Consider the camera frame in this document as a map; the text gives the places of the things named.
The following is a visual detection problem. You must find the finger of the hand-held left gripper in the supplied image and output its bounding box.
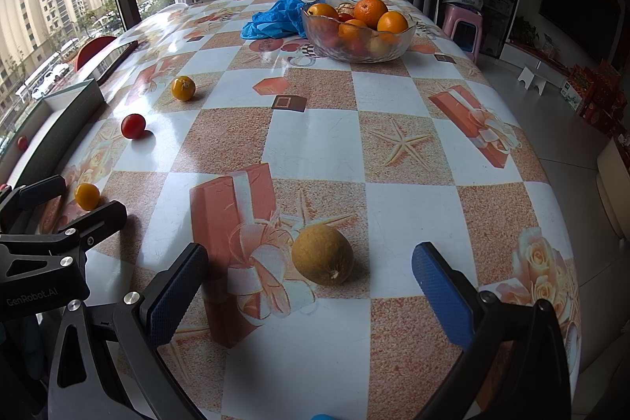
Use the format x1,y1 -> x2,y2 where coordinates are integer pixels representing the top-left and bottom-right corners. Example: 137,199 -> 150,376
0,175 -> 67,224
46,200 -> 128,263

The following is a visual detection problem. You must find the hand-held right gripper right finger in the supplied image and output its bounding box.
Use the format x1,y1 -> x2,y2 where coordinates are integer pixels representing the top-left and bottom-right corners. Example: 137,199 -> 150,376
411,242 -> 574,420

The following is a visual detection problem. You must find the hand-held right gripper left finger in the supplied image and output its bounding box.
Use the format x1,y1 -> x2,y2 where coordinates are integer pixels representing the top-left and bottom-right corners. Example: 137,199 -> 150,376
46,243 -> 210,420

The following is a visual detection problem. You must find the yellow cherry tomato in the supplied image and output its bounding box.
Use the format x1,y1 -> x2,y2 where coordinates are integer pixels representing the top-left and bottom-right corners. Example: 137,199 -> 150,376
75,183 -> 101,211
170,76 -> 196,102

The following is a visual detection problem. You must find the white foam tray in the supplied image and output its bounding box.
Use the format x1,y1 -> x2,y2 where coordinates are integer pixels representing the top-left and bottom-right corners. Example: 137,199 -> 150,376
0,78 -> 106,189

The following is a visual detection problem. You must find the tan round fruit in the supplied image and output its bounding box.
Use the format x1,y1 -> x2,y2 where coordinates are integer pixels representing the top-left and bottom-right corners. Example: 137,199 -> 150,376
291,223 -> 355,287

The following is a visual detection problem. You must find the red plastic chair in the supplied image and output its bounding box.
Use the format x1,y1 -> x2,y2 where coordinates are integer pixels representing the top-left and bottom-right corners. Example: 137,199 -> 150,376
75,35 -> 119,71

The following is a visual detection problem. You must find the black smartphone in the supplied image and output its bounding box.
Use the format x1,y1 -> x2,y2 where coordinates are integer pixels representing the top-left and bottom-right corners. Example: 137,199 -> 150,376
96,40 -> 139,86

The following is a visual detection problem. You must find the white rounded furniture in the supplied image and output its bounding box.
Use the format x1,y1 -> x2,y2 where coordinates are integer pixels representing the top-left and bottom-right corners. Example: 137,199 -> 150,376
595,137 -> 630,248

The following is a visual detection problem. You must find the small white stool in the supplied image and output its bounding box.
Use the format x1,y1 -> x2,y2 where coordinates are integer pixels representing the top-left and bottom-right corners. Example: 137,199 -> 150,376
517,65 -> 552,97

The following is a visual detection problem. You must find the green red carton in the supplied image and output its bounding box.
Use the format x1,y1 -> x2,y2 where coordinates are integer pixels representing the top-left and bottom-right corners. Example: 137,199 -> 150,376
561,66 -> 599,111

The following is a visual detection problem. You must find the red gift box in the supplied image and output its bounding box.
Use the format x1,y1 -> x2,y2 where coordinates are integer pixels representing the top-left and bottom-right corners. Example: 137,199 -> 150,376
581,61 -> 628,135

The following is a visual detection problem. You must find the white television stand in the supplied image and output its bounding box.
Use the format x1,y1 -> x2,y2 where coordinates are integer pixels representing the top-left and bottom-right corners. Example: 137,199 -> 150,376
502,41 -> 572,89

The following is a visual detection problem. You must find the glass bowl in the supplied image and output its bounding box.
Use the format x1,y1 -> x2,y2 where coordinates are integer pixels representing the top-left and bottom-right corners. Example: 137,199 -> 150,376
300,0 -> 418,64

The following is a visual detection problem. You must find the pink plastic stool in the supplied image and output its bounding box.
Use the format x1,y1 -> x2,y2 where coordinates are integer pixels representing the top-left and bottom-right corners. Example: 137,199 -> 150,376
441,3 -> 483,64

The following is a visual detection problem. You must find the orange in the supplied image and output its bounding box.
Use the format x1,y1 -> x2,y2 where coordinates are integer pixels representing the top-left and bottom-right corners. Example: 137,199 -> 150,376
353,0 -> 389,31
306,3 -> 339,23
339,19 -> 370,44
377,11 -> 409,33

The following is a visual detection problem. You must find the potted plant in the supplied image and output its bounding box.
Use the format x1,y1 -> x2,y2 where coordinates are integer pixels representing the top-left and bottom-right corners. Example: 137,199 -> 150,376
509,15 -> 542,52

